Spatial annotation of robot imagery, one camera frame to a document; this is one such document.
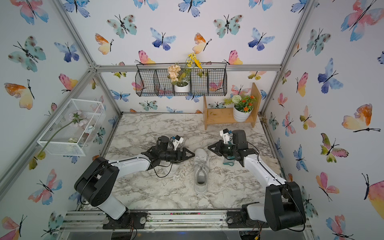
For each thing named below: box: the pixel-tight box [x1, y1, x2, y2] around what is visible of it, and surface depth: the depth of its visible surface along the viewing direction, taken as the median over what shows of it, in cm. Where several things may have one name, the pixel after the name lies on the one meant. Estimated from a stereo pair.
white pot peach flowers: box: [167, 52, 203, 93], surface depth 88 cm
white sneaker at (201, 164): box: [193, 148, 210, 195], surface depth 83 cm
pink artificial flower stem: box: [28, 110, 88, 170], surface depth 74 cm
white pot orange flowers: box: [223, 95, 257, 123], surface depth 100 cm
